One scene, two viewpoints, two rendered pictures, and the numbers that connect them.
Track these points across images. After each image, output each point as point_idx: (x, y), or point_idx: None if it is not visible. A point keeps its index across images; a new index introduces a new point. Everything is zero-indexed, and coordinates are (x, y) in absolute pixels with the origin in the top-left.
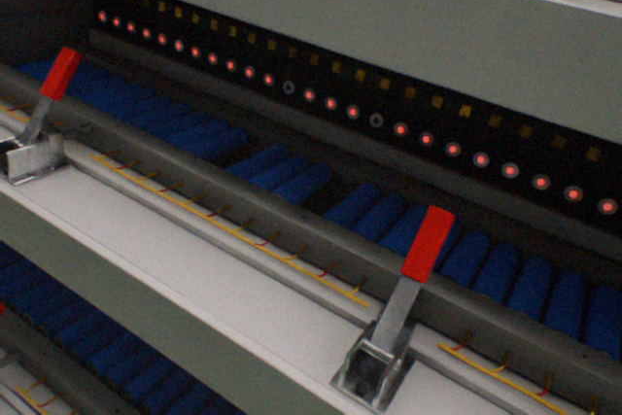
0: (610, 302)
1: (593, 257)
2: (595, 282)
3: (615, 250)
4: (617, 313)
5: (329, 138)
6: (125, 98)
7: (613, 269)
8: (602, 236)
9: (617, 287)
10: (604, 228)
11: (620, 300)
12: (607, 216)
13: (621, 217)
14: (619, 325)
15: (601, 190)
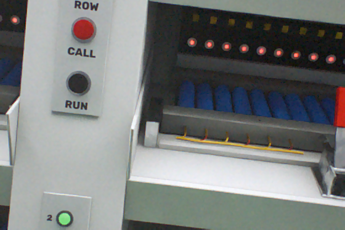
0: (0, 63)
1: (0, 46)
2: (0, 58)
3: (10, 40)
4: (1, 66)
5: None
6: None
7: (8, 49)
8: (0, 34)
9: (10, 57)
10: (2, 30)
11: (8, 62)
12: (0, 23)
13: (6, 21)
14: (0, 71)
15: None
